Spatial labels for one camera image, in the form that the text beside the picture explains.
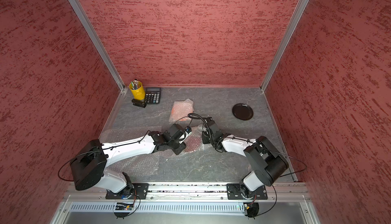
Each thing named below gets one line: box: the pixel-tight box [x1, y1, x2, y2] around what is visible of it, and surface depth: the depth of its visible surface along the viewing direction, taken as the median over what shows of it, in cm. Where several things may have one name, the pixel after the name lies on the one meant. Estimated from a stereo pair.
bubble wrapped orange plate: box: [168, 98, 194, 122], surface depth 105 cm
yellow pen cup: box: [128, 80, 146, 101], surface depth 109 cm
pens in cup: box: [130, 78, 139, 90], surface depth 104 cm
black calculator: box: [144, 87, 162, 105], surface depth 115 cm
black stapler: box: [131, 98, 147, 108], surface depth 112 cm
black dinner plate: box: [232, 102, 255, 121], surface depth 107 cm
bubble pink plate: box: [184, 124, 203, 153], surface depth 91 cm
